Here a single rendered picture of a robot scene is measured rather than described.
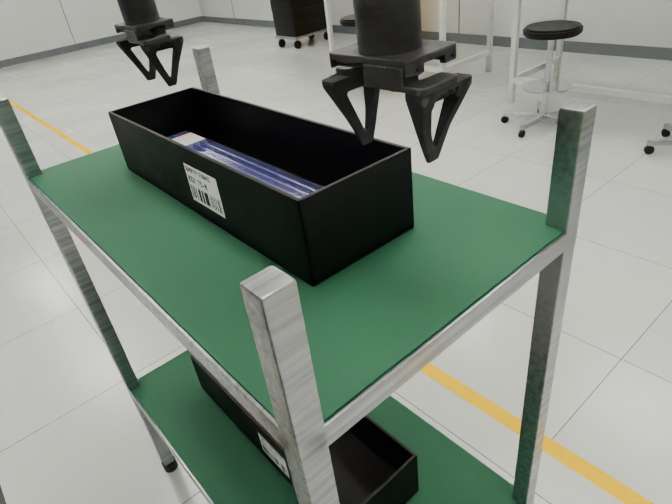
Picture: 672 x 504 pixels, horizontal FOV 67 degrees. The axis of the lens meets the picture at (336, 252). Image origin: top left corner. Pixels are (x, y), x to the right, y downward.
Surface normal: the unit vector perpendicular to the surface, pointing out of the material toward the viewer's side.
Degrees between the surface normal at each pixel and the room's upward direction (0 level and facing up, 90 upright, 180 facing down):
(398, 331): 0
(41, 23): 90
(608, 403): 0
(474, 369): 0
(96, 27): 90
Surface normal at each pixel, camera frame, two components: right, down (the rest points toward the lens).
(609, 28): -0.75, 0.43
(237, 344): -0.11, -0.84
